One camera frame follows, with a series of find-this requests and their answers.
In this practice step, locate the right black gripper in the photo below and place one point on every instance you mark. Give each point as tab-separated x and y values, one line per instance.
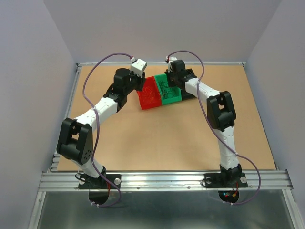
171	84

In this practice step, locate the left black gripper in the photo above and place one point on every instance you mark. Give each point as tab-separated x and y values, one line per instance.
141	80

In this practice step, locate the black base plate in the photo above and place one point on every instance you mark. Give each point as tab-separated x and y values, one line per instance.
220	180
112	181

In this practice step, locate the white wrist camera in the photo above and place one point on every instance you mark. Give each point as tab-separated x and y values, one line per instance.
138	66
169	61

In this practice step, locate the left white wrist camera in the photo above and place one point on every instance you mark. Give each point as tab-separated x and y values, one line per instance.
138	66

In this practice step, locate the green plastic bin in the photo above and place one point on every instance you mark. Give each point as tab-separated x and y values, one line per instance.
168	94

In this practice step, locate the red plastic bin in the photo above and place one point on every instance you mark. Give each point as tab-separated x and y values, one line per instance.
149	96

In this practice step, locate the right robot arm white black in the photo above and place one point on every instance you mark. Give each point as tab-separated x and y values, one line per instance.
220	115

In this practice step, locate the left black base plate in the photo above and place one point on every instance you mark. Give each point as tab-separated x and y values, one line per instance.
112	181

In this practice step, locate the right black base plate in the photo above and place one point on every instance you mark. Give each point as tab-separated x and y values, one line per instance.
220	180

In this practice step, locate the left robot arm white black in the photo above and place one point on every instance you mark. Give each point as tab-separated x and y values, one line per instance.
76	135

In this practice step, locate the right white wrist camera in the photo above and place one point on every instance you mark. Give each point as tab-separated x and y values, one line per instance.
169	61

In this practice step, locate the black plastic bin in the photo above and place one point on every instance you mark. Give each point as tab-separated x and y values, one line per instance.
188	95

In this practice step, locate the aluminium mounting rail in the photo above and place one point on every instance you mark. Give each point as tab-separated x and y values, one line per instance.
159	181

